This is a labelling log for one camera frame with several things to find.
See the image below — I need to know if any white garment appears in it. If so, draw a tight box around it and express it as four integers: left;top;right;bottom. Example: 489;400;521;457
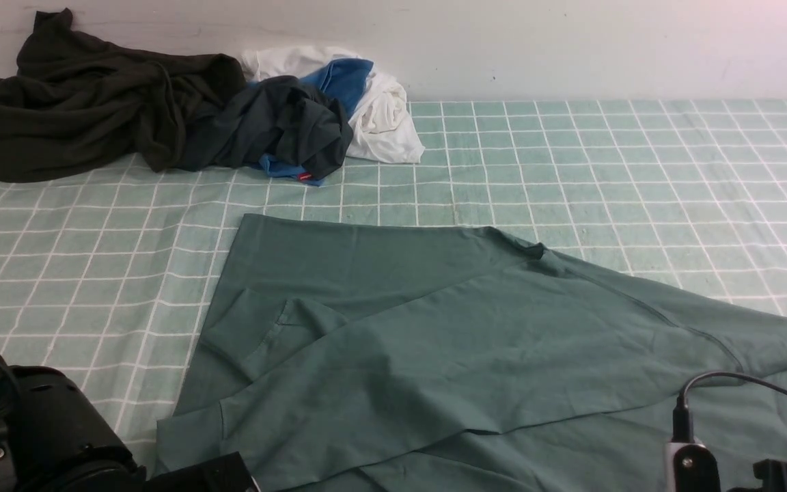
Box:
241;46;425;164

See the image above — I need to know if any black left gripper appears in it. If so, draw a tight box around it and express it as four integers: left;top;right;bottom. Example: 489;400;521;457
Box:
141;452;260;492

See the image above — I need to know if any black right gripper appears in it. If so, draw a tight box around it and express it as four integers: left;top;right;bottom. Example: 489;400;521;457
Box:
730;460;787;492

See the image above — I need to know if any dark grey garment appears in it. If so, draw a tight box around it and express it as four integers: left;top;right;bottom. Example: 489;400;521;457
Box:
174;76;353;180

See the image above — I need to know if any green long-sleeved shirt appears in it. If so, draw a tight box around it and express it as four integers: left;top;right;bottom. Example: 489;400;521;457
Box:
156;214;787;491

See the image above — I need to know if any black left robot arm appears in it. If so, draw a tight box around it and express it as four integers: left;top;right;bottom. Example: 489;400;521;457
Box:
0;355;259;491

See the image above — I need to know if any blue garment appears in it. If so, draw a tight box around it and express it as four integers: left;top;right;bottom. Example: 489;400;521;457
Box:
254;58;374;187

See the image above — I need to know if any right camera cable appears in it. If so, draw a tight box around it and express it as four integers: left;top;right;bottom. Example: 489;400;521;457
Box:
671;371;787;443

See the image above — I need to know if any green checkered tablecloth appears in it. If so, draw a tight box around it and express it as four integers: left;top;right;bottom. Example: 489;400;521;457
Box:
0;99;787;466

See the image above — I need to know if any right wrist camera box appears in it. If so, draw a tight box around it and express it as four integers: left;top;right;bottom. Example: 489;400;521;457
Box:
664;442;721;492

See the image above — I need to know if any dark olive garment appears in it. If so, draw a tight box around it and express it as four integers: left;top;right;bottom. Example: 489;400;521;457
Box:
0;9;246;183

